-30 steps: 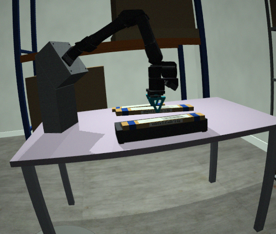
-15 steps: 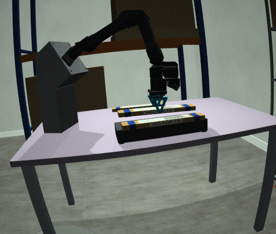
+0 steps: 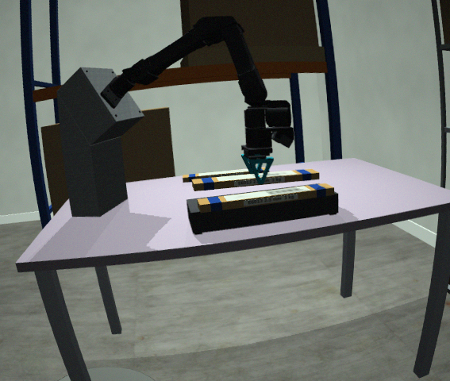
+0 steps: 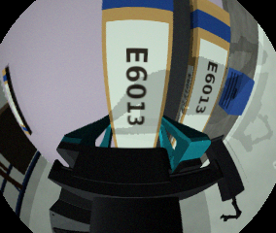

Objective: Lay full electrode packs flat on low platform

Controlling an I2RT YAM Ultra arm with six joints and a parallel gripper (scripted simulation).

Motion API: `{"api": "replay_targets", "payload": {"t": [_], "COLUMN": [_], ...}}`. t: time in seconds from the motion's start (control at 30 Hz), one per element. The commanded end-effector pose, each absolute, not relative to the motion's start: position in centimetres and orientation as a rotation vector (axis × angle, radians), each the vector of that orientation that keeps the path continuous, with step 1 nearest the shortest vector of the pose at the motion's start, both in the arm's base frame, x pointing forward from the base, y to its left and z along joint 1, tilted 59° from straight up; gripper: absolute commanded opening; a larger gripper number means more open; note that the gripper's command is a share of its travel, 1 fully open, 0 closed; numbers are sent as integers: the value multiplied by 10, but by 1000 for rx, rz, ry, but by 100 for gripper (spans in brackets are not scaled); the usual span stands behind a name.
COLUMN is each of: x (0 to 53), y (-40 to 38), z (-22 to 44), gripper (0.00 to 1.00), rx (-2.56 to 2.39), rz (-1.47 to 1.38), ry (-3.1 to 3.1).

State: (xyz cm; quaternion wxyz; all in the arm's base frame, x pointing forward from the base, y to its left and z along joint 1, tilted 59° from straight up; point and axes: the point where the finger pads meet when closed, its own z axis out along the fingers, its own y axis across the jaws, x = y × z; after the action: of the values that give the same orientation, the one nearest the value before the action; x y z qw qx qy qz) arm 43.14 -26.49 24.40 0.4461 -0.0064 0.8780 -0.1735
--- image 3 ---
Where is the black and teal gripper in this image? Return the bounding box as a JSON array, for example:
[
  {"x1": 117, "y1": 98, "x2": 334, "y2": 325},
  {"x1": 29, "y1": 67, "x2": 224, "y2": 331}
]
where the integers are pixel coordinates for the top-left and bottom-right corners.
[{"x1": 241, "y1": 127, "x2": 274, "y2": 184}]

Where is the white electrode pack with blue band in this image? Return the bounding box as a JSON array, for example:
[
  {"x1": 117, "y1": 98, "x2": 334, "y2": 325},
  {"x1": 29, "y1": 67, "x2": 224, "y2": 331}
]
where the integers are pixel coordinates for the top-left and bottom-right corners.
[{"x1": 197, "y1": 183, "x2": 334, "y2": 213}]

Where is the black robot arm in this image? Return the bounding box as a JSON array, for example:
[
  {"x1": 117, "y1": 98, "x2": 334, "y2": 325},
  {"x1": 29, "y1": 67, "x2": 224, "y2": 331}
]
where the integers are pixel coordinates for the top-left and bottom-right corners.
[{"x1": 100, "y1": 16, "x2": 294, "y2": 148}]

